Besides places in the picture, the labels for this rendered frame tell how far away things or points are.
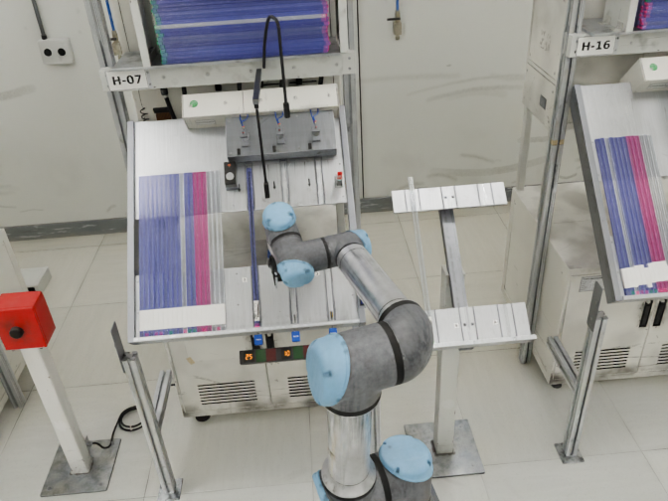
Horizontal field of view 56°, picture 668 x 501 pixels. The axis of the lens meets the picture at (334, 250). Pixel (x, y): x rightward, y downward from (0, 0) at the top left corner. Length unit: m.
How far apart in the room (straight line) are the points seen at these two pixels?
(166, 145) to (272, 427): 1.17
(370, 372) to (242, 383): 1.41
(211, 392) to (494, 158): 2.27
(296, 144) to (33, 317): 0.97
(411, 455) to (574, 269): 1.14
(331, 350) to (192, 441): 1.58
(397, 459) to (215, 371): 1.14
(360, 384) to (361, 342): 0.07
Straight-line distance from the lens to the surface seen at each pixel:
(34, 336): 2.17
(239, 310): 1.88
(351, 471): 1.31
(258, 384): 2.44
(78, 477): 2.61
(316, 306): 1.87
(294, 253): 1.39
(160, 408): 2.28
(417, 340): 1.09
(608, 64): 2.42
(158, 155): 2.08
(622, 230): 2.11
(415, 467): 1.42
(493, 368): 2.80
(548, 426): 2.61
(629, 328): 2.62
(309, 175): 1.98
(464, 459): 2.43
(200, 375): 2.42
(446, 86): 3.67
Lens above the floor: 1.89
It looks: 32 degrees down
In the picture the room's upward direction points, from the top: 4 degrees counter-clockwise
